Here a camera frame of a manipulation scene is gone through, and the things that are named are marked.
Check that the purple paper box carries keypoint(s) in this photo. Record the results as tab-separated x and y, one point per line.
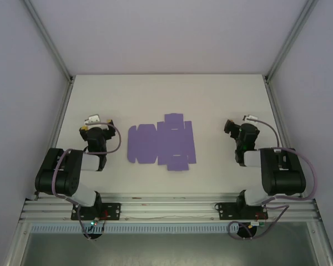
161	141

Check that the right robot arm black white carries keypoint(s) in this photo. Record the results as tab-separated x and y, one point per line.
285	180

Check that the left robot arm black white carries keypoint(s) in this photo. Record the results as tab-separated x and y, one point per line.
69	180

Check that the small green LED circuit board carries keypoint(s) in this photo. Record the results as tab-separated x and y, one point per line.
93	222

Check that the grey metal sheet panel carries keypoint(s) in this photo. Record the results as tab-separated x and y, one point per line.
169	249

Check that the aluminium table side rail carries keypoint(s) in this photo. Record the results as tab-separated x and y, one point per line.
277	119
61	119

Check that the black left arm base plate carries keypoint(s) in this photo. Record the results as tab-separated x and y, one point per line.
112	212

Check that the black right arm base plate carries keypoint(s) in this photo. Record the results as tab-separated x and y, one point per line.
224	210

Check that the aluminium frame post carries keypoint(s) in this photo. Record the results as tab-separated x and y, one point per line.
48	41
291	41

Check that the aluminium mounting rail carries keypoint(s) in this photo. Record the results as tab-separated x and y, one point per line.
169	207

